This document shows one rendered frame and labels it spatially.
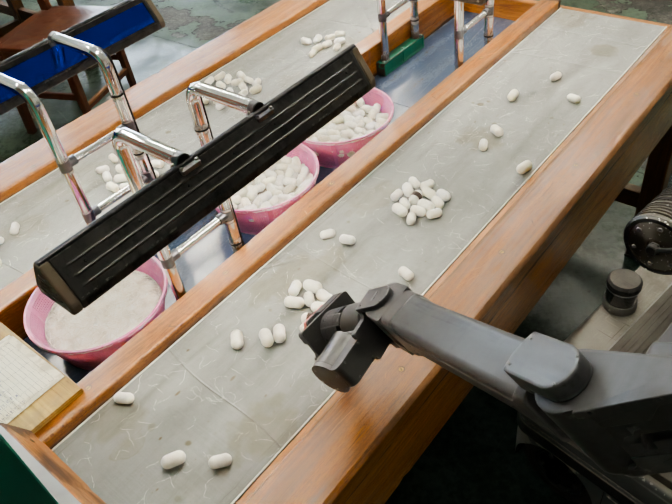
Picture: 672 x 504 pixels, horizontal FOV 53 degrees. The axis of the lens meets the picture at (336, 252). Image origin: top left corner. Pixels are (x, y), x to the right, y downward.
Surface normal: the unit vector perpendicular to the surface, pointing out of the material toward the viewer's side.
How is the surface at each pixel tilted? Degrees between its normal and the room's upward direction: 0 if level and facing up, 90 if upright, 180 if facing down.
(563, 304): 0
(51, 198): 0
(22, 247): 0
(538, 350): 41
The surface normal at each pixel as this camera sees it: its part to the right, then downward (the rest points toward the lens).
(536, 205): -0.12, -0.73
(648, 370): -0.69, -0.67
